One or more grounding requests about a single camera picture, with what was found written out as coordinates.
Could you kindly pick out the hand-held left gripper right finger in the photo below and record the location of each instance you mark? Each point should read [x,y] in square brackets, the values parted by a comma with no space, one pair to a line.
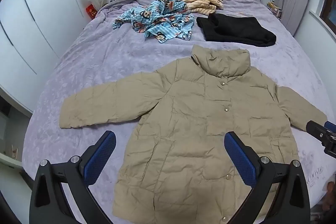
[240,158]

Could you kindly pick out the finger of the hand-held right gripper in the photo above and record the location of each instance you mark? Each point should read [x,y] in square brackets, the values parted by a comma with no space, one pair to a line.
[330,126]
[315,129]

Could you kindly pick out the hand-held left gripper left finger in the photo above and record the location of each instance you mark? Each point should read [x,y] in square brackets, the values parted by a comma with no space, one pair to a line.
[101,158]

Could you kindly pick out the beige puffer jacket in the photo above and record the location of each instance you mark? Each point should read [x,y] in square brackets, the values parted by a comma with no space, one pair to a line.
[183,121]

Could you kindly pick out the brown patterned bag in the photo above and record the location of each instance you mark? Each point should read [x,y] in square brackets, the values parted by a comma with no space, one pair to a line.
[330,201]

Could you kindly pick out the white low shelf unit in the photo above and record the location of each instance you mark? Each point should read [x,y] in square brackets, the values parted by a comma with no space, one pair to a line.
[8,119]

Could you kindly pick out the purple plush bed blanket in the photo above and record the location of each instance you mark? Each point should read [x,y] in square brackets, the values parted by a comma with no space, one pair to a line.
[105,56]

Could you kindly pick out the dark framed window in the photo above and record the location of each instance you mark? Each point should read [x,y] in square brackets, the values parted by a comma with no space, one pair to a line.
[330,3]

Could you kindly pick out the black folded garment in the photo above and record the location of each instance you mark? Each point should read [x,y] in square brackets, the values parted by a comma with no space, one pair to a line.
[236,29]

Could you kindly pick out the red packet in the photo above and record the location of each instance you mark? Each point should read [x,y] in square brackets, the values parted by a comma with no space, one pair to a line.
[91,11]

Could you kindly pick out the white wardrobe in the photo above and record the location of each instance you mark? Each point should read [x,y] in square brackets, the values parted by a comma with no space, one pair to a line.
[34,24]

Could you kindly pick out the blue monkey print cloth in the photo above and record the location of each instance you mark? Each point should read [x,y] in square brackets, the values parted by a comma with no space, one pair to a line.
[162,19]

